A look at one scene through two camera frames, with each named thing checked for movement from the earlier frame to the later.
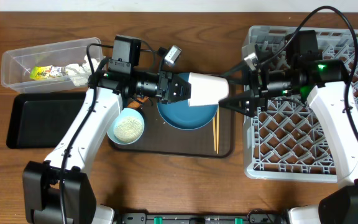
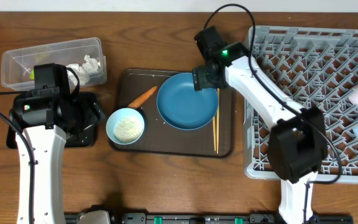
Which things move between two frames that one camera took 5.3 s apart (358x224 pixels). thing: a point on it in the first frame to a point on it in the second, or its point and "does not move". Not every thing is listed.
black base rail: [255, 217] does not move
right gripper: [258, 86] to [200, 81]
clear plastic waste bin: [53, 67] does not move
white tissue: [79, 73] does not move
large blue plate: [179, 114] does not move
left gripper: [165, 94] to [100, 114]
